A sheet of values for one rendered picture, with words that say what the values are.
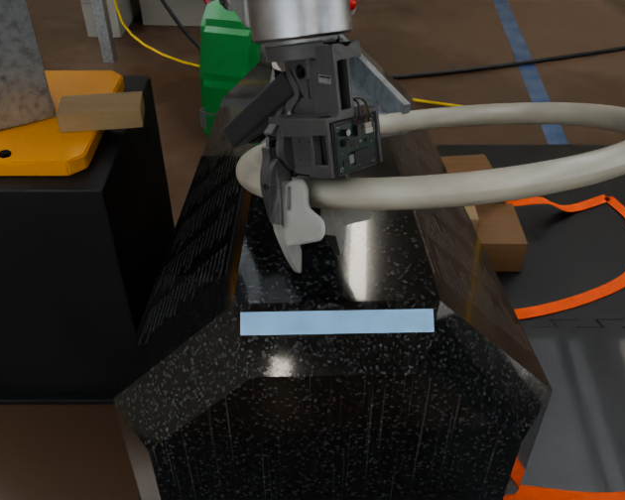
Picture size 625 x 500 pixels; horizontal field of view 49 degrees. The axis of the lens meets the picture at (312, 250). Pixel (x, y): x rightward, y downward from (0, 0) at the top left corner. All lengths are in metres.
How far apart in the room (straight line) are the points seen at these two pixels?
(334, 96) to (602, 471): 1.62
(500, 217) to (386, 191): 1.96
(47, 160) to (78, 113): 0.15
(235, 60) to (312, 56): 2.44
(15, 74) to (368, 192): 1.32
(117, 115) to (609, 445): 1.57
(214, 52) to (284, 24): 2.48
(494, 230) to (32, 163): 1.54
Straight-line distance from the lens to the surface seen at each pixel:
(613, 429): 2.16
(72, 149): 1.73
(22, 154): 1.76
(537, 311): 2.41
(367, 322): 1.14
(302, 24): 0.60
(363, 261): 1.21
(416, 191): 0.61
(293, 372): 1.14
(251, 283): 1.17
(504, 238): 2.47
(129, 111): 1.76
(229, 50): 3.05
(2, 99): 1.84
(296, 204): 0.64
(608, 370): 2.31
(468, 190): 0.61
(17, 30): 1.79
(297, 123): 0.61
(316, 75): 0.61
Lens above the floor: 1.63
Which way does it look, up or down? 40 degrees down
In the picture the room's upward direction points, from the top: straight up
